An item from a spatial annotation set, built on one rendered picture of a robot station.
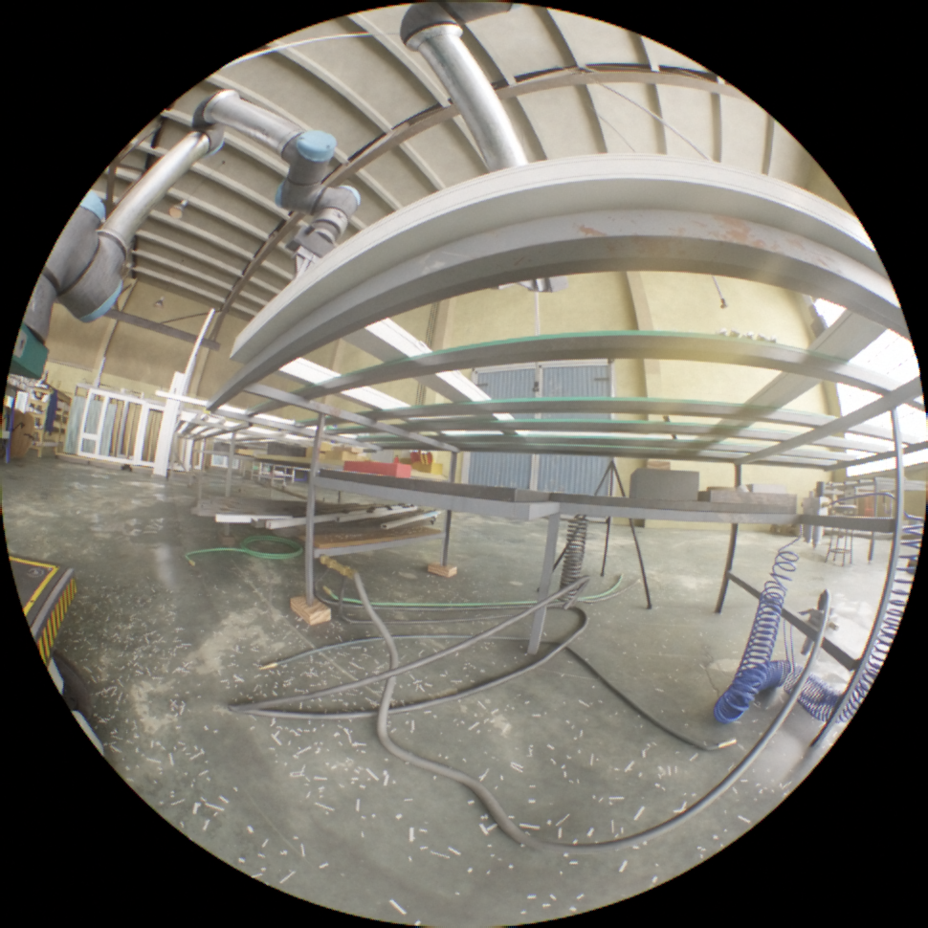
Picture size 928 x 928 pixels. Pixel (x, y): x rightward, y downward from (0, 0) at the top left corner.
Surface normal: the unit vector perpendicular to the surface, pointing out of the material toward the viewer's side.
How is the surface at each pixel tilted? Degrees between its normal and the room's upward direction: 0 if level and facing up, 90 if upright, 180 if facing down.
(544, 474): 90
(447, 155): 180
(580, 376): 90
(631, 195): 180
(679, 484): 90
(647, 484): 90
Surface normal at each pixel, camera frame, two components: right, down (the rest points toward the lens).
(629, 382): -0.48, -0.11
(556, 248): -0.10, 0.99
